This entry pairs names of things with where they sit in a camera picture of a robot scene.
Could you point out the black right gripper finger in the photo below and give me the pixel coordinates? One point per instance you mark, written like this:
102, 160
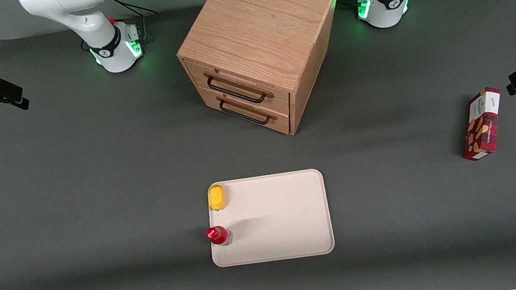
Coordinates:
14, 101
5, 87

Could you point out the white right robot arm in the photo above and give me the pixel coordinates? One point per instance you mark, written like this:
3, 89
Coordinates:
91, 16

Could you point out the wooden drawer cabinet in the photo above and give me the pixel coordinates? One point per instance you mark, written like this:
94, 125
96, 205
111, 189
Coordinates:
262, 28

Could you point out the red snack box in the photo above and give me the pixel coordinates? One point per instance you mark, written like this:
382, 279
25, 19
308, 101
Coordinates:
482, 126

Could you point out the yellow plastic bottle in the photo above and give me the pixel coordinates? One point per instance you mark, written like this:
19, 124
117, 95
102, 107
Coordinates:
217, 197

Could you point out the red capped bottle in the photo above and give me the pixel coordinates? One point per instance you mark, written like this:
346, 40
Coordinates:
218, 235

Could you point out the beige plastic tray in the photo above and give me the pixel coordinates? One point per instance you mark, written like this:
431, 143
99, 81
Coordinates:
283, 217

